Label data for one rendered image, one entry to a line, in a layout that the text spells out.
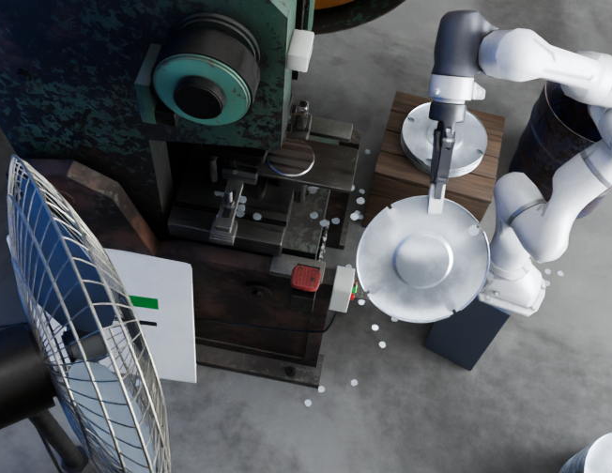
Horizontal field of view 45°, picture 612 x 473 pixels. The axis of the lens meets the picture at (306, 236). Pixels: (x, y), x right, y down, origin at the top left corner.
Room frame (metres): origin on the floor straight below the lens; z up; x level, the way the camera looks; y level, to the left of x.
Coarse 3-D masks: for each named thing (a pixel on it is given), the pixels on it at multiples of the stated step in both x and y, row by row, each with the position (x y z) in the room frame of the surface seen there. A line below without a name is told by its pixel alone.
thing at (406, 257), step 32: (384, 224) 0.87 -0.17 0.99; (416, 224) 0.87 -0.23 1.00; (448, 224) 0.88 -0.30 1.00; (384, 256) 0.82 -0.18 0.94; (416, 256) 0.82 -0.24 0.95; (448, 256) 0.83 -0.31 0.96; (480, 256) 0.84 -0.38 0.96; (384, 288) 0.77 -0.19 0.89; (416, 288) 0.77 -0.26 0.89; (448, 288) 0.78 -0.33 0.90; (480, 288) 0.78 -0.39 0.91; (416, 320) 0.72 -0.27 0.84
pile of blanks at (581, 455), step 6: (582, 450) 0.70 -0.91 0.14; (588, 450) 0.67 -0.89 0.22; (576, 456) 0.68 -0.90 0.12; (582, 456) 0.66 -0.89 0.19; (570, 462) 0.67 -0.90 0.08; (576, 462) 0.65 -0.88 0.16; (582, 462) 0.64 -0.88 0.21; (564, 468) 0.66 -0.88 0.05; (570, 468) 0.64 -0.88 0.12; (576, 468) 0.63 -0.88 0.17; (582, 468) 0.62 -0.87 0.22
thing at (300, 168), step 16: (288, 144) 1.22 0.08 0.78; (304, 144) 1.22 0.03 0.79; (320, 144) 1.23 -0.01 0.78; (272, 160) 1.15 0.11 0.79; (288, 160) 1.16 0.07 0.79; (304, 160) 1.17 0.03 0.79; (320, 160) 1.18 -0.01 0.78; (336, 160) 1.18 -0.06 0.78; (352, 160) 1.19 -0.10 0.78; (272, 176) 1.11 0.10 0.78; (288, 176) 1.11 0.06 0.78; (304, 176) 1.12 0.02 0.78; (320, 176) 1.13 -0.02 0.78; (336, 176) 1.13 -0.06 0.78; (352, 176) 1.14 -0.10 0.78; (304, 192) 1.13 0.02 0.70
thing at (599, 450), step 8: (600, 440) 0.70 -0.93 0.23; (608, 440) 0.71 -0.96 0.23; (592, 448) 0.68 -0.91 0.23; (600, 448) 0.68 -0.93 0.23; (608, 448) 0.68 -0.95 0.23; (592, 456) 0.65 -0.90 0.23; (600, 456) 0.66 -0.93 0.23; (608, 456) 0.66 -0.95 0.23; (584, 464) 0.63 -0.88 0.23; (592, 464) 0.63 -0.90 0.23; (600, 464) 0.63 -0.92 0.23; (608, 464) 0.64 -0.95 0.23; (584, 472) 0.60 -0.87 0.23; (592, 472) 0.61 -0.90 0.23; (600, 472) 0.61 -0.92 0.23; (608, 472) 0.61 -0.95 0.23
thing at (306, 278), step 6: (294, 270) 0.85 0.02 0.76; (300, 270) 0.85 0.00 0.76; (306, 270) 0.86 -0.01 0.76; (312, 270) 0.86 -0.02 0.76; (318, 270) 0.86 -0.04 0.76; (294, 276) 0.84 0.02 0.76; (300, 276) 0.84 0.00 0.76; (306, 276) 0.84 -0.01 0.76; (312, 276) 0.84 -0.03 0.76; (318, 276) 0.85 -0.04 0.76; (294, 282) 0.82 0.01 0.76; (300, 282) 0.82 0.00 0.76; (306, 282) 0.82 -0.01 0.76; (312, 282) 0.83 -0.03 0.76; (318, 282) 0.83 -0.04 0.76; (300, 288) 0.81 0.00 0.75; (306, 288) 0.81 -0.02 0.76; (312, 288) 0.81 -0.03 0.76
